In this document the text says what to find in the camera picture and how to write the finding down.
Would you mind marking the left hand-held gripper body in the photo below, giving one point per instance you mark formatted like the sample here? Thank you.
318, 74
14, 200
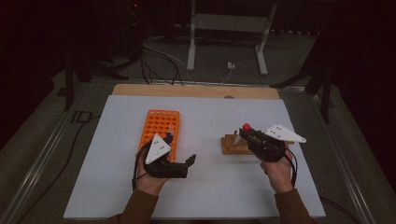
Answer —
168, 170

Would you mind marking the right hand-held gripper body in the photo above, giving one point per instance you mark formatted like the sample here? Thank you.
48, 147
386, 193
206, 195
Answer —
266, 147

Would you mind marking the red capped test tube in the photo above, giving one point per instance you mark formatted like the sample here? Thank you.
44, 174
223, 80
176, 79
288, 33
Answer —
246, 126

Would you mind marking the clear test tube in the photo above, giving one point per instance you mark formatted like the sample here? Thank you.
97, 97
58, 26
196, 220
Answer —
171, 127

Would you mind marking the wooden test tube rack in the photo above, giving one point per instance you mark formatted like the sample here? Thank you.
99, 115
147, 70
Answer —
230, 151

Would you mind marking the orange plastic tube rack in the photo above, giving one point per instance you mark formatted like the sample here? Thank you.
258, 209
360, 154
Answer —
158, 121

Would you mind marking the person's left hand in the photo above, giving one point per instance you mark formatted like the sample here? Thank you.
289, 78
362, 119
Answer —
149, 185

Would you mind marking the person's right hand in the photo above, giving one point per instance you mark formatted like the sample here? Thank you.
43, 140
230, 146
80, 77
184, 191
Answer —
278, 177

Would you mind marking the white table board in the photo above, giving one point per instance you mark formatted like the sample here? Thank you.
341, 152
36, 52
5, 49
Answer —
211, 193

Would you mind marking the white plug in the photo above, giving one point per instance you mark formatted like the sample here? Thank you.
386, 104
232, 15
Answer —
230, 65

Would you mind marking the black tripod stand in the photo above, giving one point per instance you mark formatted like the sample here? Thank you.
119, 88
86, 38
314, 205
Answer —
69, 84
326, 99

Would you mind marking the white metal stand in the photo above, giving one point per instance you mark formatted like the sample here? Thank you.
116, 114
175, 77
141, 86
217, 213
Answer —
229, 23

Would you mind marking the dark equipment tower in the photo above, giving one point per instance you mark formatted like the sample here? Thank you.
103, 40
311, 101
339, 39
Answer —
134, 25

